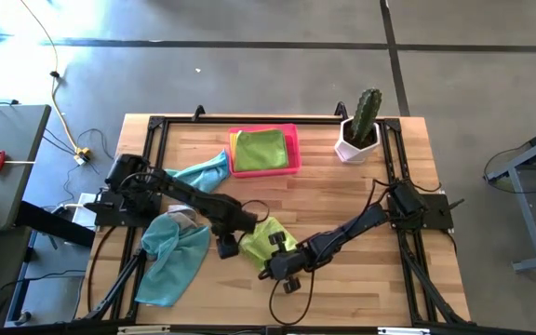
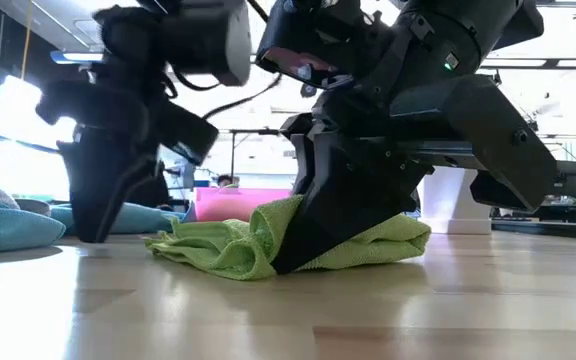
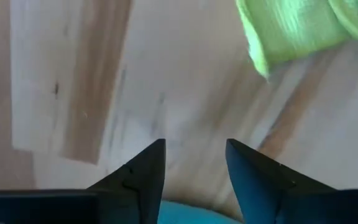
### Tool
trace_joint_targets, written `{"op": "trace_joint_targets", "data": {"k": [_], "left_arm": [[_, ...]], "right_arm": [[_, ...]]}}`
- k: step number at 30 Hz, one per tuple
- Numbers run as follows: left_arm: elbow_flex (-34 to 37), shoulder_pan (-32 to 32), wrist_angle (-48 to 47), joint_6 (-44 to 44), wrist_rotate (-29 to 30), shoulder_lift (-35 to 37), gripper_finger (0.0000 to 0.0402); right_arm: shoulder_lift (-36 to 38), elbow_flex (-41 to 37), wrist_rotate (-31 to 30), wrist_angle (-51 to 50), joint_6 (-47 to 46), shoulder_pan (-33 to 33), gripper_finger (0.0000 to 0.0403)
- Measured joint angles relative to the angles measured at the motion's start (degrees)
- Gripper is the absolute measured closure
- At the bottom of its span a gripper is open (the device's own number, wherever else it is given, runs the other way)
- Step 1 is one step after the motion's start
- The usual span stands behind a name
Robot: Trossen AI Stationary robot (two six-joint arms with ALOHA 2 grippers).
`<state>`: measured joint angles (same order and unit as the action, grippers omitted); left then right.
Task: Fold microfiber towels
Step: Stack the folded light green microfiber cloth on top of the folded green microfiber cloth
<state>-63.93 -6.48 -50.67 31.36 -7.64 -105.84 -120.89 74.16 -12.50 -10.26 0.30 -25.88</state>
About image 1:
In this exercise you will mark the green cactus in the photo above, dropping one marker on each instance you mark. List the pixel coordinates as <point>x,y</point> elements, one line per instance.
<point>366,111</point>

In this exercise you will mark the white power adapter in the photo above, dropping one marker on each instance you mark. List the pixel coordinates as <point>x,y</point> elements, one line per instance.
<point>82,216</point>

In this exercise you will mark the grey table leg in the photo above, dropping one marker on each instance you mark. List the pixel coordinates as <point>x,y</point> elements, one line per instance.
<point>20,279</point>

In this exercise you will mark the grey metal table frame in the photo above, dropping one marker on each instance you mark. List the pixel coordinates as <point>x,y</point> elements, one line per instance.
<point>526,214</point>

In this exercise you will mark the lime microfiber towel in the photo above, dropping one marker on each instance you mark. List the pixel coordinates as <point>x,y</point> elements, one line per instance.
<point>261,242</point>

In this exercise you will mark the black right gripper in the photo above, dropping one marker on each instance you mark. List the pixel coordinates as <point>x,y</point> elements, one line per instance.
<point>286,266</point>

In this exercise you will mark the grey side table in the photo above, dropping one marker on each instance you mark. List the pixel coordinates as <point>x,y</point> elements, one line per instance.
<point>7,195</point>

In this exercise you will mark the green microfiber towel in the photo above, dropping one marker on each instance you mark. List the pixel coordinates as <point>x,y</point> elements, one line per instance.
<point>261,151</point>

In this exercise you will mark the white faceted plant pot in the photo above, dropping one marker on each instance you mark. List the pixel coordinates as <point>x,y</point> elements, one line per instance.
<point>356,156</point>

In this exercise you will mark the yellow microfiber towel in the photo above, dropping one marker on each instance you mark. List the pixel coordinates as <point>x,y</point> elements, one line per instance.
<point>233,144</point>

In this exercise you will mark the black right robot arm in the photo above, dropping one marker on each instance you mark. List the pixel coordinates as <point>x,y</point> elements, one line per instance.
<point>352,228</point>

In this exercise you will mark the teal microfiber towel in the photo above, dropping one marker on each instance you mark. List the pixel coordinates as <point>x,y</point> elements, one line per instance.
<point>203,174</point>
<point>170,270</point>

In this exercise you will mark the pink plastic tray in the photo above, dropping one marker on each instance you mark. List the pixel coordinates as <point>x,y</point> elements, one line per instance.
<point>294,153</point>

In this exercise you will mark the black aluminium table frame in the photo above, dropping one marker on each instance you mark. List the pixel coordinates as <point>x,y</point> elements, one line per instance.
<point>314,120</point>

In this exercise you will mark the grey microfiber towel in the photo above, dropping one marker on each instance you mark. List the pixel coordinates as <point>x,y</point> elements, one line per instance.
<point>182,218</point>

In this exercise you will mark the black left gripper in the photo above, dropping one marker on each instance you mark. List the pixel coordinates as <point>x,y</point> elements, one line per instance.
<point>237,218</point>

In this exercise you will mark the black table beam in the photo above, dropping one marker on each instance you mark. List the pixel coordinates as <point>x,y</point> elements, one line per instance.
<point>54,225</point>

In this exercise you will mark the silver metal bracket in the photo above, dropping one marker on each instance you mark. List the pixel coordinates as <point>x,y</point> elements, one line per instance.
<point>142,330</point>
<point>403,330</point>

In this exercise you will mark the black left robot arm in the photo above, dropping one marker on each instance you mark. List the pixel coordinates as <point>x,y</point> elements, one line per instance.
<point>189,195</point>

